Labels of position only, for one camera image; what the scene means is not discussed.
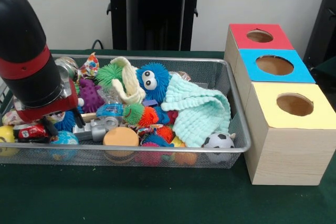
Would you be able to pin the green spiky ball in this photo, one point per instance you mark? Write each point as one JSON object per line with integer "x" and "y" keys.
{"x": 109, "y": 74}

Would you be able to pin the dark green table cloth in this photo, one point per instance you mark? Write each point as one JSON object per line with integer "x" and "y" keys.
{"x": 157, "y": 195}
{"x": 328, "y": 74}

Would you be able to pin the black upright panel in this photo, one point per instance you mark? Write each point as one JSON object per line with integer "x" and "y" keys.
{"x": 323, "y": 24}

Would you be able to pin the orange foam disc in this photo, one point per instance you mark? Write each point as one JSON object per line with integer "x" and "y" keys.
{"x": 120, "y": 137}

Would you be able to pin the cream knitted cloth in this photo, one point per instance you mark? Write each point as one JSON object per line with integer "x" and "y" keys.
{"x": 131, "y": 82}

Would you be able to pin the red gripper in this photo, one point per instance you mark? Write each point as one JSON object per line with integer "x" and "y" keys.
{"x": 52, "y": 110}

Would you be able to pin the globe print ball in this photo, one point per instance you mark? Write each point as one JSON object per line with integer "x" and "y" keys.
{"x": 65, "y": 138}

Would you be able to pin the mint green knitted cloth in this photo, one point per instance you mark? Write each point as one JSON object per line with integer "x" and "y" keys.
{"x": 199, "y": 113}

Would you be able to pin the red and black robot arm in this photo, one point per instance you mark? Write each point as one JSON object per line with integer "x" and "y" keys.
{"x": 23, "y": 51}

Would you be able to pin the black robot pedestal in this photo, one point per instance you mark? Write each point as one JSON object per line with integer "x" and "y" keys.
{"x": 157, "y": 11}

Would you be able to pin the yellow printed ball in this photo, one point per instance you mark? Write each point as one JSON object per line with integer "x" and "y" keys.
{"x": 6, "y": 134}

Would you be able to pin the red drink can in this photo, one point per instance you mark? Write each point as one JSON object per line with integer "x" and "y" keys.
{"x": 29, "y": 132}

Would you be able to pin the purple spiky toy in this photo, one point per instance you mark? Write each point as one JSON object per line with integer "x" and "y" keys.
{"x": 90, "y": 98}

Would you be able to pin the black and white soccer ball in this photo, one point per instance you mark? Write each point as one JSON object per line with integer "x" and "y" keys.
{"x": 219, "y": 141}

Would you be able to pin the wooden box with three holes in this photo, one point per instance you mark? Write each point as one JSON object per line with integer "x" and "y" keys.
{"x": 288, "y": 155}

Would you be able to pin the blue spiky toy with eyes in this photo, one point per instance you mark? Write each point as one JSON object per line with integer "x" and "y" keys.
{"x": 155, "y": 77}

